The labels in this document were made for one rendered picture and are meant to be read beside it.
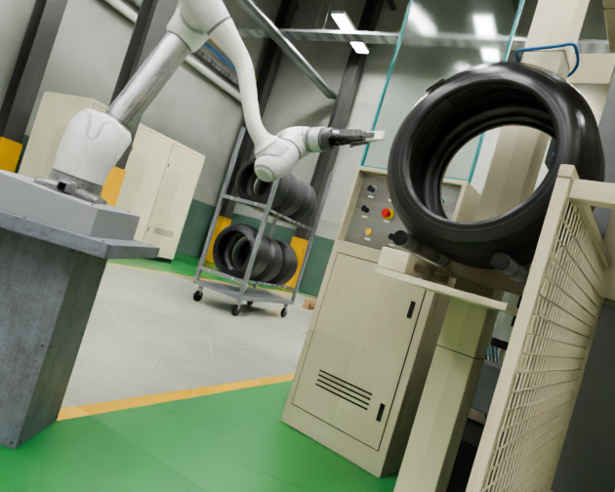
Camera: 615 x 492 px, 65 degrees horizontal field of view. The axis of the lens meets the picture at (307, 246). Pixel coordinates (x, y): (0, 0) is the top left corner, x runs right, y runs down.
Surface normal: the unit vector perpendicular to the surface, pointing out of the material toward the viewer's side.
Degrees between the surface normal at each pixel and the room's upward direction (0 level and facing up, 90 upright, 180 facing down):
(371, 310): 90
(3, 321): 90
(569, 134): 87
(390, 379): 90
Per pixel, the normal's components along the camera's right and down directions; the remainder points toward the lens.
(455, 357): -0.57, -0.20
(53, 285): 0.04, -0.02
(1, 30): 0.84, 0.25
